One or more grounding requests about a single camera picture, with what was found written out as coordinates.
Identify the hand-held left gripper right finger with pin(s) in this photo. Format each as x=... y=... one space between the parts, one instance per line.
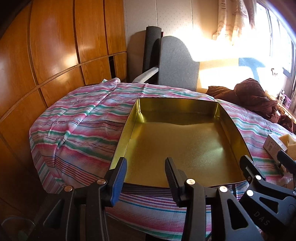
x=172 y=178

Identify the grey chair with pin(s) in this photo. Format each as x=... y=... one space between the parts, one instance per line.
x=175 y=64

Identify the striped bed sheet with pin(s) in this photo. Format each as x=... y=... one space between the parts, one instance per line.
x=81 y=129

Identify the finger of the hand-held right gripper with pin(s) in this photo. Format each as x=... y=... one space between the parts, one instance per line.
x=288 y=160
x=249 y=169

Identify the patterned beige curtain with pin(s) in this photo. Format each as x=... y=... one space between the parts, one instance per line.
x=233 y=20

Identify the dark red blanket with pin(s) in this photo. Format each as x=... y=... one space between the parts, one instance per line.
x=249 y=95

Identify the small white printed box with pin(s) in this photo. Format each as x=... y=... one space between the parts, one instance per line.
x=271 y=143

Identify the dark brown cloth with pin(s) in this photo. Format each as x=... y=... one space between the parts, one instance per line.
x=286 y=122

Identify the wooden desk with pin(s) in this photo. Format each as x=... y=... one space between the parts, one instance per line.
x=285 y=110

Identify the black rolled mat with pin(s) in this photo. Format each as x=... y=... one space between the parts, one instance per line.
x=151 y=41

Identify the maroon gift box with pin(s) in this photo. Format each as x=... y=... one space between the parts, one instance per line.
x=185 y=143

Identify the white printed mug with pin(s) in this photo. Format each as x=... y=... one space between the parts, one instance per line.
x=281 y=94

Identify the purple box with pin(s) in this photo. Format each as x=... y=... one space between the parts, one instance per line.
x=288 y=102

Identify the large window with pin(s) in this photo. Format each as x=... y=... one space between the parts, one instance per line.
x=275 y=34

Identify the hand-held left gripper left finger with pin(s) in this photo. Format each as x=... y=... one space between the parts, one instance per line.
x=118 y=180

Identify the wooden wardrobe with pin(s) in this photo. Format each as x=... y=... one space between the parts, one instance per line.
x=53 y=34

